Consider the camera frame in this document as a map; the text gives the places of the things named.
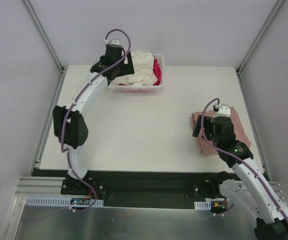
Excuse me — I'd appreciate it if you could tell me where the aluminium rail front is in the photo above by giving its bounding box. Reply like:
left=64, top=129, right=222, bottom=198
left=14, top=176, right=286, bottom=201

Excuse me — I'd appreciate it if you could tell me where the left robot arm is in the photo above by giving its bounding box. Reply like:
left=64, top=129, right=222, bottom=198
left=52, top=40, right=135, bottom=195

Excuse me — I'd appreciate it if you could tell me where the red t shirt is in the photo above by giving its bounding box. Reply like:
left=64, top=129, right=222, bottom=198
left=153, top=58, right=162, bottom=86

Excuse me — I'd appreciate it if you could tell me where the folded pink t shirt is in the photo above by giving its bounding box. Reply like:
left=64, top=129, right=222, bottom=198
left=191, top=106, right=251, bottom=156

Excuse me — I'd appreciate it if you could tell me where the right aluminium frame post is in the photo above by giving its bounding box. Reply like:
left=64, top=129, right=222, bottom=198
left=236, top=0, right=287, bottom=75

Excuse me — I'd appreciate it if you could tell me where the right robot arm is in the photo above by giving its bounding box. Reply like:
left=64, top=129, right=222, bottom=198
left=192, top=114, right=288, bottom=240

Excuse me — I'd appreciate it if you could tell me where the left white cable duct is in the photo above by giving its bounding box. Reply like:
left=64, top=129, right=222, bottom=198
left=25, top=196, right=104, bottom=208

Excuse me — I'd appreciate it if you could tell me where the cream white t shirt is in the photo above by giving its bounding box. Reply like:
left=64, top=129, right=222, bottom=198
left=111, top=49, right=158, bottom=86

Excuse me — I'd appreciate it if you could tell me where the white plastic laundry basket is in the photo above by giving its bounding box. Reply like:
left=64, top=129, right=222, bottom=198
left=108, top=53, right=165, bottom=93

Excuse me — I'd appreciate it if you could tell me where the left aluminium frame post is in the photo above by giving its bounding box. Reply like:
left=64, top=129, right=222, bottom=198
left=21, top=0, right=67, bottom=73

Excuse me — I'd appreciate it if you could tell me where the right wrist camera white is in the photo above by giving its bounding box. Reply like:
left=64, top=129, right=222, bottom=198
left=213, top=103, right=231, bottom=118

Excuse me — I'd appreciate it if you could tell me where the white cable duct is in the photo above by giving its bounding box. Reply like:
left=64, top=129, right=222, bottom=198
left=194, top=201, right=212, bottom=211
left=25, top=196, right=104, bottom=208

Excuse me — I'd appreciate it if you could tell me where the aluminium frame post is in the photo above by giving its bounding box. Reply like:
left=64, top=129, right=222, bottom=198
left=236, top=0, right=287, bottom=75
left=21, top=0, right=67, bottom=73

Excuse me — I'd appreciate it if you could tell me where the right white cable duct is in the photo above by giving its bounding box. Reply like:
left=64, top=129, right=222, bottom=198
left=194, top=201, right=212, bottom=211

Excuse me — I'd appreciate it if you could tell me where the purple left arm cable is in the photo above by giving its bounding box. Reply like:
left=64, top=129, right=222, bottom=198
left=40, top=29, right=132, bottom=222

